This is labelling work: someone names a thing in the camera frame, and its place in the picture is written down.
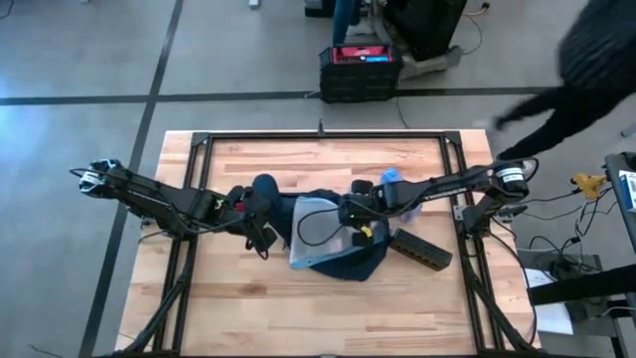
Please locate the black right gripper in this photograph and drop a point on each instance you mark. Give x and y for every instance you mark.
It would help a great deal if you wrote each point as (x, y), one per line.
(360, 211)

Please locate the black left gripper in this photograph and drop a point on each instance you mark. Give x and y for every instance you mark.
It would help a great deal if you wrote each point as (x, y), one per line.
(243, 211)

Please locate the blue printed package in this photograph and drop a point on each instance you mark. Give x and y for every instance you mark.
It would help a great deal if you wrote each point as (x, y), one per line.
(390, 176)

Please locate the clear blue-edged zip pouch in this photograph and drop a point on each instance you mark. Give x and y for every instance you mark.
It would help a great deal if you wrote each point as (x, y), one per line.
(323, 253)

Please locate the navy blue backpack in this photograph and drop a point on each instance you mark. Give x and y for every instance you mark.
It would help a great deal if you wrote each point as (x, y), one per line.
(348, 271)

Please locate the black network switch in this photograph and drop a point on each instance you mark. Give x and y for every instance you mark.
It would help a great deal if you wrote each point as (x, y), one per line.
(422, 248)

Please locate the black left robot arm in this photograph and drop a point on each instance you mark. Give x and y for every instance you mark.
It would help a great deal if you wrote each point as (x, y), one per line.
(164, 201)

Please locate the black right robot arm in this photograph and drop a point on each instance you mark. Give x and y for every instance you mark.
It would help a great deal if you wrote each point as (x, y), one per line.
(437, 189)

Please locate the red black power station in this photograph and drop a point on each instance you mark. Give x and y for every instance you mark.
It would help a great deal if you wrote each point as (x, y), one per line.
(360, 79)

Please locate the black plug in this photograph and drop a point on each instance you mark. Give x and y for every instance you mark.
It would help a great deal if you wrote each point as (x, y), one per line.
(512, 211)

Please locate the grey cardboard tray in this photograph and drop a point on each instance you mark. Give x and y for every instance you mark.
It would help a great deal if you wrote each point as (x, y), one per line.
(432, 67)

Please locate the person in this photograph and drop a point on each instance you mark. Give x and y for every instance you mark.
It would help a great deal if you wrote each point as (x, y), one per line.
(596, 50)
(343, 20)

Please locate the large black case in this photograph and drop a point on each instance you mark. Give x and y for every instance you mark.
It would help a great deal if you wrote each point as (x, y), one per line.
(427, 25)

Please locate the black box on floor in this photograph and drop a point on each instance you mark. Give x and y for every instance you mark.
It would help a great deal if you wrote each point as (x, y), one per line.
(320, 7)

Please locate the white paper sheet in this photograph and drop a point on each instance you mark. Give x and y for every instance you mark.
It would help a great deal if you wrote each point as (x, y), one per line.
(551, 318)

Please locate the yellow connector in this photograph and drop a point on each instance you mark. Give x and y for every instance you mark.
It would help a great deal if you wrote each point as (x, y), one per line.
(588, 184)

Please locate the grey equipment box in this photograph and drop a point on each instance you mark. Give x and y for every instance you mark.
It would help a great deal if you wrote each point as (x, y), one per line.
(588, 261)

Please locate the black metal bar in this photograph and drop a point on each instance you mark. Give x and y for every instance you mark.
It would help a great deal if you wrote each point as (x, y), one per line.
(586, 286)

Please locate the small white object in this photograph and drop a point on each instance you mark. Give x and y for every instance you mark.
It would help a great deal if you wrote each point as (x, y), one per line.
(254, 3)

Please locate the blue white box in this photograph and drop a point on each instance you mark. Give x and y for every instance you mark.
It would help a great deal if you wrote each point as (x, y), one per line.
(628, 191)

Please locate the grey metal foot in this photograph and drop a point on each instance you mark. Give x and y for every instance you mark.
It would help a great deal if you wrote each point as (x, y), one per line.
(630, 130)

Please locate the black aluminium table frame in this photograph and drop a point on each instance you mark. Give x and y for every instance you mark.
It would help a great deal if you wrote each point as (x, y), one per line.
(323, 135)

